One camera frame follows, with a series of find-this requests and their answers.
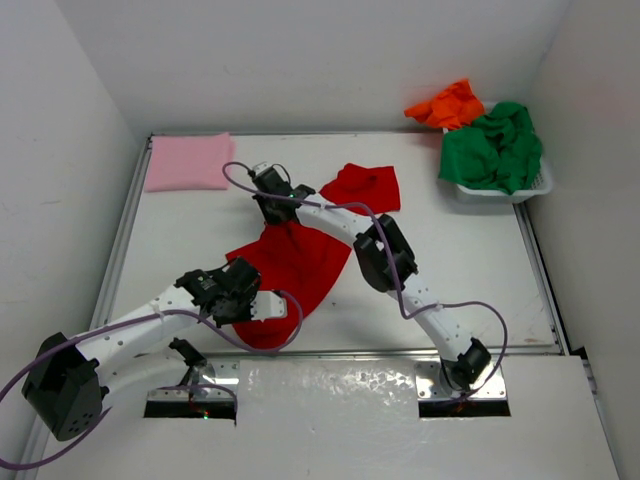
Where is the red t-shirt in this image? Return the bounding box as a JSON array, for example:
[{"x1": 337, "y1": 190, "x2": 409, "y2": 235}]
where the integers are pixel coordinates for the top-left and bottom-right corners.
[{"x1": 226, "y1": 163, "x2": 401, "y2": 349}]

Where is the pink t-shirt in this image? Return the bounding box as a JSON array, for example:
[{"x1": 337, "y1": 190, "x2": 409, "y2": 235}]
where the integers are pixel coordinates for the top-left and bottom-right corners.
[{"x1": 144, "y1": 133, "x2": 236, "y2": 193}]

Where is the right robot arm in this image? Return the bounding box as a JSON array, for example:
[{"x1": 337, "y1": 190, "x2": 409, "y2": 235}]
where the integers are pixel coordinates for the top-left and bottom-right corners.
[{"x1": 254, "y1": 181, "x2": 491, "y2": 392}]

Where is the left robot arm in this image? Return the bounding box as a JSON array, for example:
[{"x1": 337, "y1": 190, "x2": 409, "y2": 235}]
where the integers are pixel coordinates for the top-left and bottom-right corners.
[{"x1": 22, "y1": 269, "x2": 260, "y2": 441}]

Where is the orange t-shirt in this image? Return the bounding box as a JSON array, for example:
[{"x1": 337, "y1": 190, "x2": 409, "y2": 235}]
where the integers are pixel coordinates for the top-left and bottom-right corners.
[{"x1": 404, "y1": 79, "x2": 485, "y2": 130}]

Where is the green t-shirt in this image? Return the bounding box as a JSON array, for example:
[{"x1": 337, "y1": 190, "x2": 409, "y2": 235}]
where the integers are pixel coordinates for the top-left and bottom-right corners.
[{"x1": 438, "y1": 100, "x2": 545, "y2": 196}]

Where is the white plastic basket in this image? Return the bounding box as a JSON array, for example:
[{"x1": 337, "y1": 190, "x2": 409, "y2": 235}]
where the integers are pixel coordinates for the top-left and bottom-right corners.
[{"x1": 442, "y1": 102, "x2": 555, "y2": 205}]

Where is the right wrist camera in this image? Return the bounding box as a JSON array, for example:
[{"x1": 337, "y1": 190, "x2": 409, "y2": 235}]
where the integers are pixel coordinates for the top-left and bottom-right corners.
[{"x1": 249, "y1": 163, "x2": 291, "y2": 195}]

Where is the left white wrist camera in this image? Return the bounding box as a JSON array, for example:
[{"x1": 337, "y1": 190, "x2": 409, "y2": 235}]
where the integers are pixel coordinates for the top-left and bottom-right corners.
[{"x1": 250, "y1": 291, "x2": 288, "y2": 322}]

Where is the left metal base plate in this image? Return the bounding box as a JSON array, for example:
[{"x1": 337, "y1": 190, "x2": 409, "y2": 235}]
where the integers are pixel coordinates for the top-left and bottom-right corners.
[{"x1": 147, "y1": 358, "x2": 240, "y2": 403}]

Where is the metal base plate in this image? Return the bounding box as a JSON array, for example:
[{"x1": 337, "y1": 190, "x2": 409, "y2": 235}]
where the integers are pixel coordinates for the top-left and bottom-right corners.
[
  {"x1": 147, "y1": 358, "x2": 240, "y2": 403},
  {"x1": 414, "y1": 359, "x2": 509, "y2": 404}
]

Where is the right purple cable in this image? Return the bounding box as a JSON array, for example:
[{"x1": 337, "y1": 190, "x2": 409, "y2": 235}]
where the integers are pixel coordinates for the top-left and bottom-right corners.
[{"x1": 221, "y1": 160, "x2": 509, "y2": 401}]

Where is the purple cable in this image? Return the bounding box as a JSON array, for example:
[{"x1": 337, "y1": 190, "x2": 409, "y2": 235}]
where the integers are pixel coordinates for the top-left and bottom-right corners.
[
  {"x1": 0, "y1": 288, "x2": 304, "y2": 471},
  {"x1": 221, "y1": 160, "x2": 509, "y2": 401}
]

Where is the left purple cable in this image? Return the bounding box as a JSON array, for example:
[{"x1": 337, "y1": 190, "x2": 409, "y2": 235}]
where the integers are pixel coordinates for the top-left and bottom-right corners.
[{"x1": 0, "y1": 288, "x2": 304, "y2": 471}]

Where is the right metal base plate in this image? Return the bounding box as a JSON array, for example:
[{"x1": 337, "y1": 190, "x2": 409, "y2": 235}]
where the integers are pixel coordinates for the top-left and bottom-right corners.
[{"x1": 414, "y1": 359, "x2": 509, "y2": 404}]

